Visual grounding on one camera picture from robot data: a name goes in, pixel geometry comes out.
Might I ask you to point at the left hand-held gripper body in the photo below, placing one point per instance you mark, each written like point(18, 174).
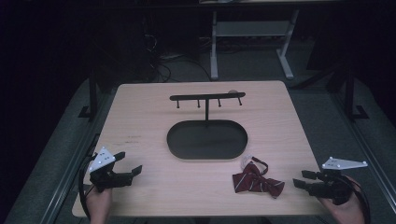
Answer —
point(100, 160)

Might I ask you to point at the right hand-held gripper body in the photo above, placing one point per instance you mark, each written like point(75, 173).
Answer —
point(334, 186)

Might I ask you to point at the dark red striped bow tie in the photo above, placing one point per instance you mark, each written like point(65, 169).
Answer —
point(255, 182)

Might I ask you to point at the black hook rack with tray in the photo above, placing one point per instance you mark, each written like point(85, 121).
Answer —
point(207, 140)

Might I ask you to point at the person's right hand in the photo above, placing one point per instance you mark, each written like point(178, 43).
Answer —
point(347, 211)

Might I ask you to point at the person's left hand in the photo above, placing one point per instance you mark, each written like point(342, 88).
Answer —
point(99, 205)

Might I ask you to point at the black metal stand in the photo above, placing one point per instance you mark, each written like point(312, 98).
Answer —
point(92, 96)
point(350, 93)

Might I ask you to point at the small clear round object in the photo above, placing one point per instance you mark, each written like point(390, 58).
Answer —
point(233, 91)

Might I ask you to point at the white metal desk frame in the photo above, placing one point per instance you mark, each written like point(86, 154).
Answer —
point(249, 29)

